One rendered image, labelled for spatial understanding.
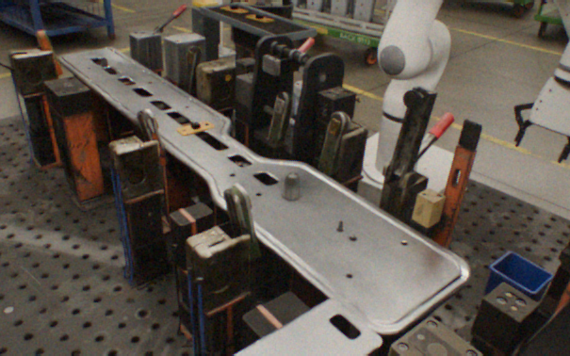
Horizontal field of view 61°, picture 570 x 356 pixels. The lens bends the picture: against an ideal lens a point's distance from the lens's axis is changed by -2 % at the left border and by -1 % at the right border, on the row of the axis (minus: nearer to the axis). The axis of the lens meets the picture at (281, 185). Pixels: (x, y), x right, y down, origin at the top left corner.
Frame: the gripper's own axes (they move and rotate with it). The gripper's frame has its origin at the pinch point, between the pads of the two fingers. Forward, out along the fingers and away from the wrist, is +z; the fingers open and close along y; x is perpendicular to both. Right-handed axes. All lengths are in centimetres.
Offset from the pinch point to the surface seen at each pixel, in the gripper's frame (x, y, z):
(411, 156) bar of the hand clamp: 37.7, 19.1, -1.6
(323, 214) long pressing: 46, 28, 11
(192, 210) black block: 57, 48, 16
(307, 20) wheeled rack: -355, 238, 55
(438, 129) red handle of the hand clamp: 29.3, 17.7, -5.1
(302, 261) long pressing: 59, 25, 13
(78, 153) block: 39, 100, 32
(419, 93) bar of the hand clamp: 37.5, 21.4, -12.1
